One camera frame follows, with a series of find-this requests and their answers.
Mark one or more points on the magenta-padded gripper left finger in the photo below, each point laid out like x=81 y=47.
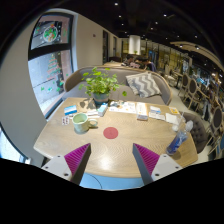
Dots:
x=78 y=158

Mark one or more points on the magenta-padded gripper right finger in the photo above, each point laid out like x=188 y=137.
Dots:
x=146 y=158

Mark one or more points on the clear blue-labelled water bottle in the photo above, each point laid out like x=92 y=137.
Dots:
x=176 y=141

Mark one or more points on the pale green mug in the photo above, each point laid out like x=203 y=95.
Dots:
x=80 y=122

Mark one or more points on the blister pill pack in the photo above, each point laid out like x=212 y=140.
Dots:
x=65 y=120

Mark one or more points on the flat round red coaster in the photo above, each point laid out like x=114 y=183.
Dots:
x=110 y=132

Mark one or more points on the clear plastic cup with straw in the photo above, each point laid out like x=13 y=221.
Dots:
x=176 y=126

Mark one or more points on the white blue paper packet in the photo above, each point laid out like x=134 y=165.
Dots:
x=156 y=113

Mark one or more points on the white orange medicine box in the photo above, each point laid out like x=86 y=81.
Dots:
x=142 y=111

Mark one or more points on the white paper napkin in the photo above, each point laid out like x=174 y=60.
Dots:
x=172 y=118

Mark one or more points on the small blue white box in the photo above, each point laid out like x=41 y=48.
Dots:
x=70 y=110

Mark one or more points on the white blue slim carton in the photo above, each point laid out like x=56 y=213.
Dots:
x=102 y=109

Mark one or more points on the small yellow card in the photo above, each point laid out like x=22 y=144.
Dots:
x=174 y=110

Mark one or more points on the printed white leaflet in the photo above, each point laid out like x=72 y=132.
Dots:
x=123 y=107

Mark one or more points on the grey tufted chair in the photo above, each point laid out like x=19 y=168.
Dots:
x=198 y=130

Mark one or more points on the grey chevron cushion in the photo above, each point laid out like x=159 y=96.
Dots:
x=143 y=85

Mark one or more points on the green potted plant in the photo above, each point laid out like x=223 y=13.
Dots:
x=100 y=85

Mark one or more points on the group of dining chairs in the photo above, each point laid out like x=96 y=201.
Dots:
x=193 y=88

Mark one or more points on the grey curved sofa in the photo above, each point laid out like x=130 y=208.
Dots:
x=121 y=75

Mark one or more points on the person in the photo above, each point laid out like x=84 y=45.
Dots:
x=129 y=61
x=148 y=64

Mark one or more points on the tree-shaped window decal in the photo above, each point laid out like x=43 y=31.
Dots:
x=54 y=66

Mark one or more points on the round wreath window sticker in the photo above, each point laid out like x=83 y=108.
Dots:
x=50 y=34

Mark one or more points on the group of ceiling lights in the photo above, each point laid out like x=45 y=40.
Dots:
x=165 y=15

